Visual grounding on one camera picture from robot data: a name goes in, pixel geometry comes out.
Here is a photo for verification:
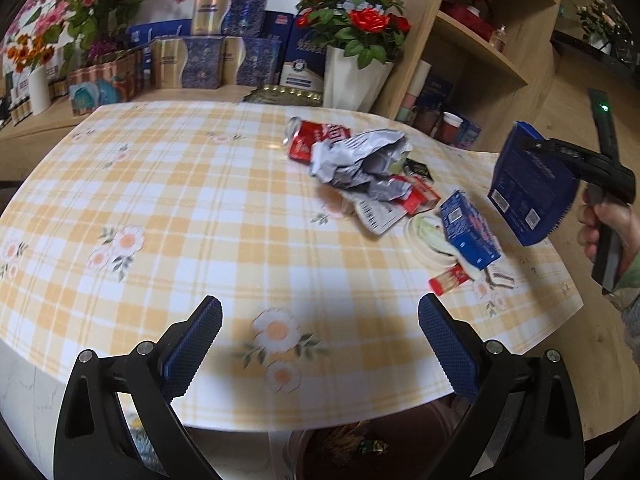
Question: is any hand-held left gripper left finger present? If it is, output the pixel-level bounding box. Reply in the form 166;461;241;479
52;296;223;480

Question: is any red rose bouquet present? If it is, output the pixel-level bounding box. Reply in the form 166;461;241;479
295;0;413;68

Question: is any blue gold gift box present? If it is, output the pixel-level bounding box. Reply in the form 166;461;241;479
192;0;272;39
151;36;225;90
222;37;282;87

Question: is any wooden shelf unit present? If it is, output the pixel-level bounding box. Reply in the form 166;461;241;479
372;0;567;151

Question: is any brown cup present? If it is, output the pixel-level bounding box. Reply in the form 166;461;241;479
414;107;442;137

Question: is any white pink rose bouquet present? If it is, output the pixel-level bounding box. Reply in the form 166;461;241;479
575;0;627;54

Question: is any white faceted vase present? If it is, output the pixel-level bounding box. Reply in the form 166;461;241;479
322;45;396;113

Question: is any blue printed box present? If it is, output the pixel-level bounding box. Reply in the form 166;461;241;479
456;115;484;151

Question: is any gold ornate tray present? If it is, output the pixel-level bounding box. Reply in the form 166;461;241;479
243;85;324;107

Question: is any red cup white lid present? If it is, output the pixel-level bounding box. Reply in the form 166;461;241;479
439;111;464;147

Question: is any small white wrapper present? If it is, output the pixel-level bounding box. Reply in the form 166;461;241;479
486;269;517;290

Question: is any red soda can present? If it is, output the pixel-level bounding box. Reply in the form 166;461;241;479
283;116;352;163

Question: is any red lighter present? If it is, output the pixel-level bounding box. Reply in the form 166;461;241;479
429;264;474;295

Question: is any tall blue box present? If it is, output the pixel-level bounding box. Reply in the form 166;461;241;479
287;25;329;61

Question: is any green white paper bowl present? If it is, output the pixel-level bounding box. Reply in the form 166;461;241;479
404;212;472;272

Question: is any white cylinder vase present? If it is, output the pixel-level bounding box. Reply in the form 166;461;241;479
27;66;52;114

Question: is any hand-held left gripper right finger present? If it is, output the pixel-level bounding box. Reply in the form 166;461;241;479
417;294;586;480

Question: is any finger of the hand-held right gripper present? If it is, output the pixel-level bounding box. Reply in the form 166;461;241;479
520;137;603;171
546;187;586;236

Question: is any small black packet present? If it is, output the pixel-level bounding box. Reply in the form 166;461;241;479
402;157;434;182

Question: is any red white cigarette carton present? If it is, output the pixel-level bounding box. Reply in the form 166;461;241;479
390;175;442;216

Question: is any brown trash bin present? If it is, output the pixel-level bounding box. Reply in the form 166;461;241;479
287;399;463;480

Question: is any stack of pastel cups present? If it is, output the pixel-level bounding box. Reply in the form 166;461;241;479
399;60;432;125

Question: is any small dark blue box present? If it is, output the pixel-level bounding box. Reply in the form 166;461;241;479
264;10;294;41

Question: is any silver foil bag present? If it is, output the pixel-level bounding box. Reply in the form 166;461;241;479
309;129;416;235

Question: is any person's right hand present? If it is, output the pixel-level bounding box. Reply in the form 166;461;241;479
577;200;627;263

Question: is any blue white emblem box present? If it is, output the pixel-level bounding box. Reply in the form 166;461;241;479
278;57;327;97

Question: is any black countertop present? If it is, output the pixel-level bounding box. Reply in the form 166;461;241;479
550;30;640;68

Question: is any blue carton box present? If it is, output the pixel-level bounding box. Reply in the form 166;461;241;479
439;189;502;267

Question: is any red basket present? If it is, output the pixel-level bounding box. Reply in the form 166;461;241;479
439;0;494;42

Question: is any dark blue picture box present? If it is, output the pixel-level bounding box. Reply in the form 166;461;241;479
419;77;457;112

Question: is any person's right forearm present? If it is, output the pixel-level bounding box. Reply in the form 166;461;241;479
607;250;640;341

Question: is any orange flower bunch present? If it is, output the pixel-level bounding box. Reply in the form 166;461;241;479
4;34;57;75

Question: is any plaid floral tablecloth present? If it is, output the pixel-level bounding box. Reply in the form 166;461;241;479
0;100;586;433

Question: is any row of small brown bottles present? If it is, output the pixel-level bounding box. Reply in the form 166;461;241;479
0;67;32;130

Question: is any flat blue box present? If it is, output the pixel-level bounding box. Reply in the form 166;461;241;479
129;19;194;46

